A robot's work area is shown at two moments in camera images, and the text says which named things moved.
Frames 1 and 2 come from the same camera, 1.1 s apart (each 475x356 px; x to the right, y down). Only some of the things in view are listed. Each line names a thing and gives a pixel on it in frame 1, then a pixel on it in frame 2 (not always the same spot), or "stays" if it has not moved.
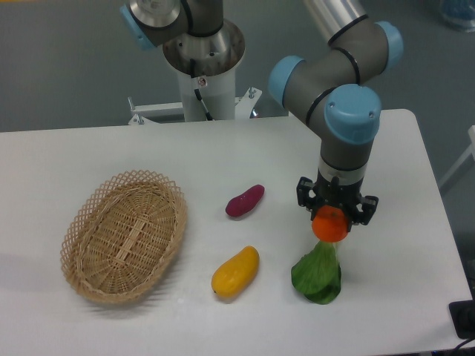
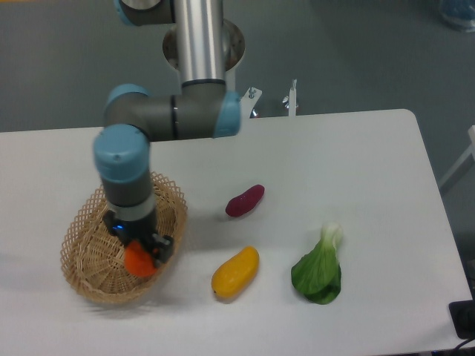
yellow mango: x=235 y=274 stays
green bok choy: x=318 y=274 stays
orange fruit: x=329 y=224 -> x=137 y=260
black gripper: x=326 y=193 -> x=141 y=231
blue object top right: x=459 y=13 stays
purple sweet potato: x=241 y=205 stays
